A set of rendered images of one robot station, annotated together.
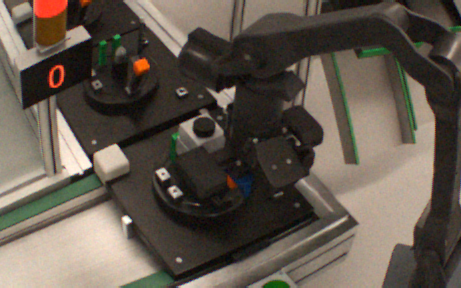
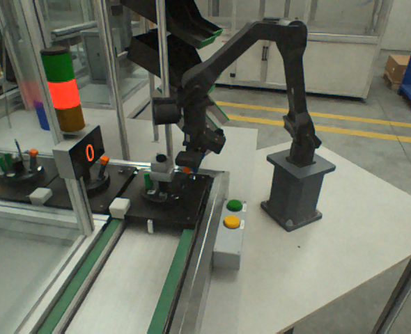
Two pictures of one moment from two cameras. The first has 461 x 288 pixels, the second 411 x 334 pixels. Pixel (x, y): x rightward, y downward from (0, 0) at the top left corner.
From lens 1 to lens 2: 0.55 m
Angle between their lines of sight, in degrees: 34
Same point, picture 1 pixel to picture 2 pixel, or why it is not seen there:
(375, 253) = (236, 186)
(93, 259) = (145, 255)
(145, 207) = (152, 211)
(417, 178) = (221, 158)
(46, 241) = (112, 270)
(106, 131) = (102, 199)
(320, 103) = not seen: hidden behind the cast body
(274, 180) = (221, 142)
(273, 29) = (202, 68)
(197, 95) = (127, 169)
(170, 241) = (177, 214)
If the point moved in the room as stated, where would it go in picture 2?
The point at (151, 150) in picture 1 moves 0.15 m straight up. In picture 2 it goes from (132, 193) to (125, 149)
